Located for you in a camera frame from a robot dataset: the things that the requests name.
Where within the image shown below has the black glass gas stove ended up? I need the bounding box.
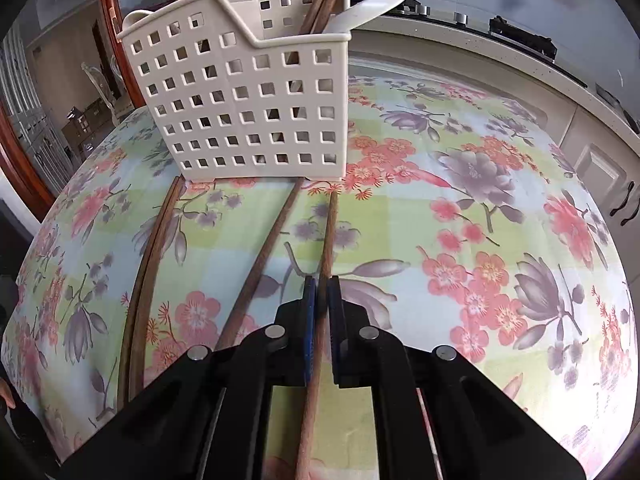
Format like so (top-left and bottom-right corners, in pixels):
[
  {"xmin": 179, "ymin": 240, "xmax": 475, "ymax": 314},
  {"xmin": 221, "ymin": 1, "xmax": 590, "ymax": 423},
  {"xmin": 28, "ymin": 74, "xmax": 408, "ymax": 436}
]
[{"xmin": 350, "ymin": 0, "xmax": 588, "ymax": 86}]

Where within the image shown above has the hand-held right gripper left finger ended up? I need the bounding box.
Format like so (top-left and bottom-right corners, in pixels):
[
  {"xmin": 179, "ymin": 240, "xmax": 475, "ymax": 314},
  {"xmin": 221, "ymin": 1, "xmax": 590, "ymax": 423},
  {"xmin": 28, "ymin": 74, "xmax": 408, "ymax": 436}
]
[{"xmin": 55, "ymin": 275, "xmax": 317, "ymax": 480}]

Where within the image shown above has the white carved dining chair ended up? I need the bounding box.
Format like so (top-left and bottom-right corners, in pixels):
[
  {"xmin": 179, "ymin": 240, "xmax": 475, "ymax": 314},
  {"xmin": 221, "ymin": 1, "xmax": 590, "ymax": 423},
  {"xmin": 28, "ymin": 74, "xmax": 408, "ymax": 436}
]
[{"xmin": 81, "ymin": 61, "xmax": 126, "ymax": 111}]

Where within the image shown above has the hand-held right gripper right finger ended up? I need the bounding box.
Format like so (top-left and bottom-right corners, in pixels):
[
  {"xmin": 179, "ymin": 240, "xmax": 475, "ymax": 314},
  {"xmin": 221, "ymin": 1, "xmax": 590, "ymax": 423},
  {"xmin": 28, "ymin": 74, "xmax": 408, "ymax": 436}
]
[{"xmin": 327, "ymin": 275, "xmax": 586, "ymax": 480}]

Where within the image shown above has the floral tablecloth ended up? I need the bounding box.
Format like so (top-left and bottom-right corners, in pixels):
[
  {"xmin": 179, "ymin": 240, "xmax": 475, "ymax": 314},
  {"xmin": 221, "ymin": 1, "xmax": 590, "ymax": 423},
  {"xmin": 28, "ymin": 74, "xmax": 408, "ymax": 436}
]
[{"xmin": 0, "ymin": 57, "xmax": 633, "ymax": 480}]

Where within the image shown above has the cream perforated utensil basket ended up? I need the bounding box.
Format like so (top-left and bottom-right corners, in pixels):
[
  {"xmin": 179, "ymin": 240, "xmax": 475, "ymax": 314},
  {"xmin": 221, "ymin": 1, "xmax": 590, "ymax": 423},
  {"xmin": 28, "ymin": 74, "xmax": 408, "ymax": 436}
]
[{"xmin": 116, "ymin": 0, "xmax": 353, "ymax": 183}]

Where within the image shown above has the brown wooden sideboard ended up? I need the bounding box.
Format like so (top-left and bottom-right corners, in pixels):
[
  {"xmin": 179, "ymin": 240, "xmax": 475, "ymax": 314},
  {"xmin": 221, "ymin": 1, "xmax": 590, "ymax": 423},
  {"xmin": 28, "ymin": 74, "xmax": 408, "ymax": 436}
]
[{"xmin": 62, "ymin": 97, "xmax": 118, "ymax": 148}]

